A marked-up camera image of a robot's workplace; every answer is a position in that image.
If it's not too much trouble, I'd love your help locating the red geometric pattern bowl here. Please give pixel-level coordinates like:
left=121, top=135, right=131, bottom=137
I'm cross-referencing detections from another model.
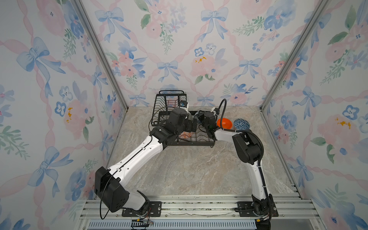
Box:
left=179, top=132, right=193, bottom=139

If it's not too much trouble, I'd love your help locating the orange plastic bowl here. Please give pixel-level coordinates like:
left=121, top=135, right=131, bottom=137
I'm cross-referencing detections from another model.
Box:
left=217, top=118, right=233, bottom=129

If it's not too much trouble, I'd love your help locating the black wire dish rack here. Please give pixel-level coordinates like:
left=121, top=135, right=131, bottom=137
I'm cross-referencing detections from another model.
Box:
left=151, top=90, right=215, bottom=147

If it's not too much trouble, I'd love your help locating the blue triangle pattern bowl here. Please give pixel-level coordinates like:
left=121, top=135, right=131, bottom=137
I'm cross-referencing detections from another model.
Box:
left=233, top=118, right=250, bottom=130

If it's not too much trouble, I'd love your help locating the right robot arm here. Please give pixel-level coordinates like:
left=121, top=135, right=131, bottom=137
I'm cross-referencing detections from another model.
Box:
left=195, top=109, right=274, bottom=222

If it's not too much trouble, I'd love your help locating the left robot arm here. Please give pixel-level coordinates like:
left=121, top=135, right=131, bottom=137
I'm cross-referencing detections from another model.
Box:
left=94, top=101, right=196, bottom=215

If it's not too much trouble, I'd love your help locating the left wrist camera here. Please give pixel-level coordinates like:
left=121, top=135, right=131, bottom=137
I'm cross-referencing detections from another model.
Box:
left=179, top=100, right=188, bottom=112

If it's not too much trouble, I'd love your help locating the aluminium mounting rail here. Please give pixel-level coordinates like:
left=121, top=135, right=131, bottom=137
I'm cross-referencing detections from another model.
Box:
left=75, top=193, right=326, bottom=230

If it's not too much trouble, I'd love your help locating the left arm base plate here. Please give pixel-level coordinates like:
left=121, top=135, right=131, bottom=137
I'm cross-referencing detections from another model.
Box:
left=122, top=201, right=162, bottom=218

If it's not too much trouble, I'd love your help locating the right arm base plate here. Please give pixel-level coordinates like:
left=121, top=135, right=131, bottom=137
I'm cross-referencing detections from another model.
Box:
left=234, top=201, right=279, bottom=218

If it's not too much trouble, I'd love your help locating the left aluminium corner post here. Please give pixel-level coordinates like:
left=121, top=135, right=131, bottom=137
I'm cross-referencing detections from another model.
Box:
left=71, top=0, right=128, bottom=112

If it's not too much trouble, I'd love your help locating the aluminium corner post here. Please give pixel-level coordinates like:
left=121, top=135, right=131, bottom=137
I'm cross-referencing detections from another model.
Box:
left=260, top=0, right=330, bottom=112
left=71, top=0, right=128, bottom=112

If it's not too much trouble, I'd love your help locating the right aluminium corner post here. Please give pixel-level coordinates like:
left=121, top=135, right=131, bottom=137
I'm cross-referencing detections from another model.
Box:
left=260, top=0, right=330, bottom=112

